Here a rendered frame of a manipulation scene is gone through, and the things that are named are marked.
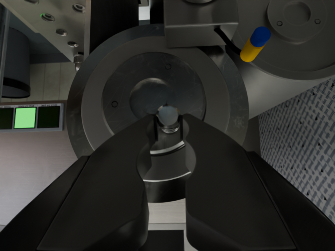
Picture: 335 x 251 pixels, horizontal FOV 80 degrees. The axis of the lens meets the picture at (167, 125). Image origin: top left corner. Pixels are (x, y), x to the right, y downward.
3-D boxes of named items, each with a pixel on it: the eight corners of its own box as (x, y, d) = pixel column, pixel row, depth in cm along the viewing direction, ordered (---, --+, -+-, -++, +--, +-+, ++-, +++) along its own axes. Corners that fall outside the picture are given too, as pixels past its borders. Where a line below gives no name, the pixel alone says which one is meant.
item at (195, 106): (164, 31, 15) (228, 110, 14) (166, 46, 17) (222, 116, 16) (80, 89, 15) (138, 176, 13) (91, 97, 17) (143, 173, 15)
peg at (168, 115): (153, 106, 11) (177, 100, 11) (157, 115, 14) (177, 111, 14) (157, 130, 11) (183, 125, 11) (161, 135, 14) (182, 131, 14)
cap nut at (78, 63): (84, 53, 50) (83, 70, 50) (90, 60, 54) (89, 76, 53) (70, 54, 51) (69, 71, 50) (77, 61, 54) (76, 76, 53)
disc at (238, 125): (194, -6, 17) (286, 147, 15) (193, -1, 18) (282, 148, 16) (39, 70, 17) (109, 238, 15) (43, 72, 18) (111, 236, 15)
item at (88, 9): (94, -91, 20) (87, 88, 17) (138, 42, 43) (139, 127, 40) (89, -90, 20) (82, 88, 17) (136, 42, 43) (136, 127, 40)
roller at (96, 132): (186, 11, 16) (259, 137, 15) (180, 99, 42) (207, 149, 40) (58, 74, 16) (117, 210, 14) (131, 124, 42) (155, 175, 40)
